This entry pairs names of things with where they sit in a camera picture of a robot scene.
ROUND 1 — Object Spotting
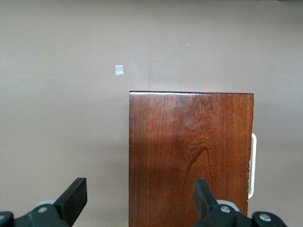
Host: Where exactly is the wooden drawer with white handle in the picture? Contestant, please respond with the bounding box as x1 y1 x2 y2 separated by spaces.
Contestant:
247 133 258 199

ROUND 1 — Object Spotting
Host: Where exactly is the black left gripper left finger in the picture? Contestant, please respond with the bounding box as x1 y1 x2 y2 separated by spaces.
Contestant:
0 177 88 227

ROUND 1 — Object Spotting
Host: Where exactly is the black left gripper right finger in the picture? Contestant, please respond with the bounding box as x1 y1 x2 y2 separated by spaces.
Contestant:
194 178 288 227

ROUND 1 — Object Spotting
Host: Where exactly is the brown table cover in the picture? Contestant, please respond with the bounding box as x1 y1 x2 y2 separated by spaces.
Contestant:
0 0 303 227

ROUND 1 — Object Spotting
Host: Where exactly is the dark brown wooden cabinet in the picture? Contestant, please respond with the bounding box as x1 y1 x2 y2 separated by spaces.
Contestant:
129 91 255 227

